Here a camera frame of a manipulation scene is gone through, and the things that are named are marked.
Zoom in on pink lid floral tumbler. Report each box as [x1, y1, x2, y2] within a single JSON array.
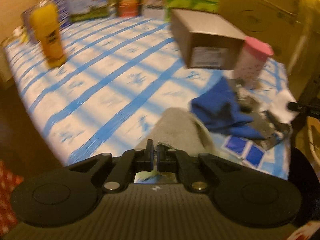
[[233, 36, 274, 89]]

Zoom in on orange juice bottle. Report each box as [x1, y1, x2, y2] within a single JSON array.
[[29, 0, 67, 68]]

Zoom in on blue checked bed sheet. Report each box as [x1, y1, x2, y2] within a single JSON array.
[[4, 17, 290, 179]]

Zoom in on white small product box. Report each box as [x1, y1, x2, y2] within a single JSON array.
[[142, 0, 167, 20]]

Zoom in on blue white sachet packet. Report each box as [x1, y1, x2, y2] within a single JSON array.
[[222, 135, 265, 169]]

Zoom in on large brown cardboard box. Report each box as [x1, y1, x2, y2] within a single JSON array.
[[219, 0, 308, 69]]

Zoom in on cow picture milk carton box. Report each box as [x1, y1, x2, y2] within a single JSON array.
[[66, 0, 110, 22]]

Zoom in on orange red gift boxes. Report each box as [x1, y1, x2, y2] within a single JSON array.
[[116, 0, 143, 17]]

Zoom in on grey white sock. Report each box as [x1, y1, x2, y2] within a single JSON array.
[[136, 107, 216, 157]]

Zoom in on blue knitted glove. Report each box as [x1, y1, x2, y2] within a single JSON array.
[[191, 77, 264, 139]]

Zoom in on blue white milk box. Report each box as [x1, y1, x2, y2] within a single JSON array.
[[21, 0, 72, 44]]

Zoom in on grey knitted socks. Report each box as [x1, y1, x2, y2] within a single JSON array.
[[228, 80, 292, 151]]

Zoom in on open brown shoe box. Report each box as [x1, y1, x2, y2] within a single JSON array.
[[170, 9, 246, 70]]

